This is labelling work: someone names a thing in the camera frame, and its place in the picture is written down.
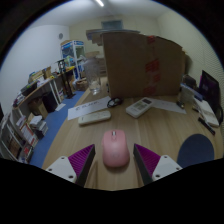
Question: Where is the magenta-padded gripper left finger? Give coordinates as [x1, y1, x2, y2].
[45, 143, 97, 188]

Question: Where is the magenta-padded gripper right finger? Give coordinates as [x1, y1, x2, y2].
[133, 143, 183, 186]

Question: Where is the pink computer mouse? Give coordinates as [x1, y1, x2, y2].
[101, 129, 131, 169]

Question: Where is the round dark blue mouse pad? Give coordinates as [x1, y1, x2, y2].
[176, 133, 215, 169]

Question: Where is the white shelf unit with books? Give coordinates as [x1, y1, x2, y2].
[0, 109, 49, 164]

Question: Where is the slim white remote control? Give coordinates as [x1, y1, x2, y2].
[77, 110, 112, 127]

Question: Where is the black marker pen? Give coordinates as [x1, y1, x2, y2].
[197, 116, 216, 136]

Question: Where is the wide white remote control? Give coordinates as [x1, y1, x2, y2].
[125, 96, 155, 119]

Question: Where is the white printed paper sheet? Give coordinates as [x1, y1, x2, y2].
[67, 96, 112, 121]

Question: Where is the clear plastic box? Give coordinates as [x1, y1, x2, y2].
[178, 85, 195, 104]

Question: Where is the blue book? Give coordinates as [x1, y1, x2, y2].
[181, 83, 203, 101]

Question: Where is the cluttered wooden side desk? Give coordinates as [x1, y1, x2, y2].
[12, 66, 76, 118]

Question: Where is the black stand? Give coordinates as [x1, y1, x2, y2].
[56, 59, 76, 99]

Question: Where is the dark computer monitor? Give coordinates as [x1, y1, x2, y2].
[198, 69, 222, 114]

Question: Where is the clear glass pitcher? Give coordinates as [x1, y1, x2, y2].
[83, 57, 103, 96]

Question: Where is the large brown cardboard box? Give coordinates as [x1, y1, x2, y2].
[99, 31, 187, 99]

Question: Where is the blue and white cabinet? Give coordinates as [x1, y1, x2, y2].
[60, 39, 87, 81]

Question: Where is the black coiled cable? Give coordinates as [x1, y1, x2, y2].
[106, 96, 124, 109]

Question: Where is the wall window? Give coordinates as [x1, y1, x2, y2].
[100, 19, 124, 31]

